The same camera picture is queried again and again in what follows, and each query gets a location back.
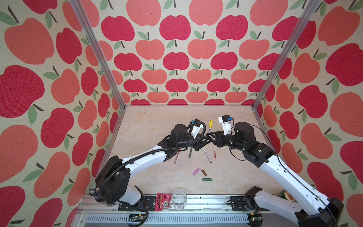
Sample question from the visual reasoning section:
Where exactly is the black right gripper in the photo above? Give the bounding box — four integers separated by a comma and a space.
206, 130, 247, 155

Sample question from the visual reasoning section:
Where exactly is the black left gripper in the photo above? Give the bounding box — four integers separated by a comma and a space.
176, 134, 212, 152

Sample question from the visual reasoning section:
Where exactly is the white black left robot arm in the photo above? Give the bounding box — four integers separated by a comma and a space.
90, 120, 206, 208

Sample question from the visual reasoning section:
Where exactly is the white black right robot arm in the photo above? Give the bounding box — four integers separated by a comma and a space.
207, 122, 344, 227

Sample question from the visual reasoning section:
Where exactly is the white silver pen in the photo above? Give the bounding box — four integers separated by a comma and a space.
202, 147, 212, 163

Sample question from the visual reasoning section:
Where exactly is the red pen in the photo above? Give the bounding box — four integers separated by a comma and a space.
174, 148, 181, 164

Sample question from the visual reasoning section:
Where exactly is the pink pen cap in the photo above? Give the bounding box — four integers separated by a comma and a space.
193, 168, 201, 176

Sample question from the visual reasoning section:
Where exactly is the clear glass bowl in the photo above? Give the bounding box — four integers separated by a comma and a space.
172, 189, 188, 211

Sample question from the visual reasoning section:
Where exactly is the pink snack packet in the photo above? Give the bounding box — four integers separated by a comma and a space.
155, 193, 172, 211

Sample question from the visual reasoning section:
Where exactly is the green drink can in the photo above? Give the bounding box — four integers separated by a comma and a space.
277, 190, 296, 202

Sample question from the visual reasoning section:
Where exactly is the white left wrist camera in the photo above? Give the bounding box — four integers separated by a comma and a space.
189, 119, 204, 139

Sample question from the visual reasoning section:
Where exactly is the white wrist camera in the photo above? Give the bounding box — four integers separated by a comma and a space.
189, 119, 204, 139
218, 115, 233, 136

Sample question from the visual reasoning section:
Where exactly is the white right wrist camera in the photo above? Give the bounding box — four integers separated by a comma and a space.
218, 115, 233, 136

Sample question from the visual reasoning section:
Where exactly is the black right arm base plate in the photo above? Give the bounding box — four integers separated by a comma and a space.
226, 196, 269, 211

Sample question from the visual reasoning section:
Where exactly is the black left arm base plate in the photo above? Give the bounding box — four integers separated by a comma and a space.
118, 195, 157, 211

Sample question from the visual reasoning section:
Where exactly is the aluminium left rear frame post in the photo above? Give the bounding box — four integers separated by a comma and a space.
70, 0, 126, 111

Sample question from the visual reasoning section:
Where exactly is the aluminium frame post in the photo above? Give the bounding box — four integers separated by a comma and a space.
252, 0, 322, 111
70, 0, 126, 111

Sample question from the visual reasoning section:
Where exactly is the aluminium right rear frame post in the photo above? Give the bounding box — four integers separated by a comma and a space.
252, 0, 322, 111

